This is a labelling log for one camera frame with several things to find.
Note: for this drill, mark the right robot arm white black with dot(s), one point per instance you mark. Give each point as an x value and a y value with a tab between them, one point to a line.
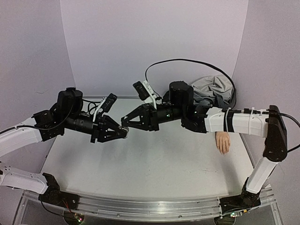
267	124

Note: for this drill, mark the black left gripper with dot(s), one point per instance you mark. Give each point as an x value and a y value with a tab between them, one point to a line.
101	125

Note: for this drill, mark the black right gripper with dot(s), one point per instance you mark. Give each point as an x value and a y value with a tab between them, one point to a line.
151	116

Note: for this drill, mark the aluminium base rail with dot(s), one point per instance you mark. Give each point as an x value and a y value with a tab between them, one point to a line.
157	210

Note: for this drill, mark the mannequin hand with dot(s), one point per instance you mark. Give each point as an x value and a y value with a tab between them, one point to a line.
223	142

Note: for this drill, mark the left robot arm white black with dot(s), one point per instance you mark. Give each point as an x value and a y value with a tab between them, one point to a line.
66	113

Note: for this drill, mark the small nail polish bottle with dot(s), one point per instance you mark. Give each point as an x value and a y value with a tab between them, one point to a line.
124	129

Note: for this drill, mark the grey crumpled cloth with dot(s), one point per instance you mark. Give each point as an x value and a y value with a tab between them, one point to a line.
214	91

